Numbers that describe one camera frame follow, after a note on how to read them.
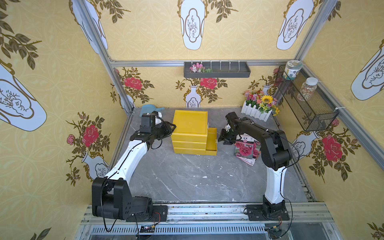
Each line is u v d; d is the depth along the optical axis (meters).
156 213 0.73
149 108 1.21
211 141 1.02
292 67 0.84
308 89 0.72
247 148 0.94
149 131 0.64
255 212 0.73
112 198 0.41
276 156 0.55
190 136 0.82
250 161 0.90
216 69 0.92
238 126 0.75
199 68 0.88
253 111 1.11
